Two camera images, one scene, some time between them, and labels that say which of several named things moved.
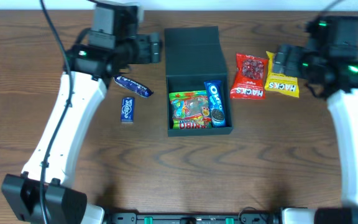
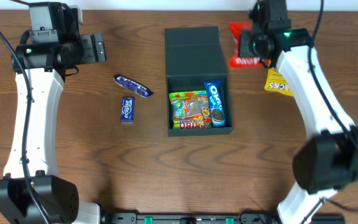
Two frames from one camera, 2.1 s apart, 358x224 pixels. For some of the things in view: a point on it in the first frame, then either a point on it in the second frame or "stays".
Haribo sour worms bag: [190, 110] stays
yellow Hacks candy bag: [280, 83] stays
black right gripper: [284, 61] -> [245, 43]
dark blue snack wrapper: [133, 86] stays
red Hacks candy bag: [250, 78] -> [244, 62]
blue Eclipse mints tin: [127, 111] stays
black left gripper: [153, 47] -> [97, 47]
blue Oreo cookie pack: [215, 94] stays
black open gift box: [194, 55] stays
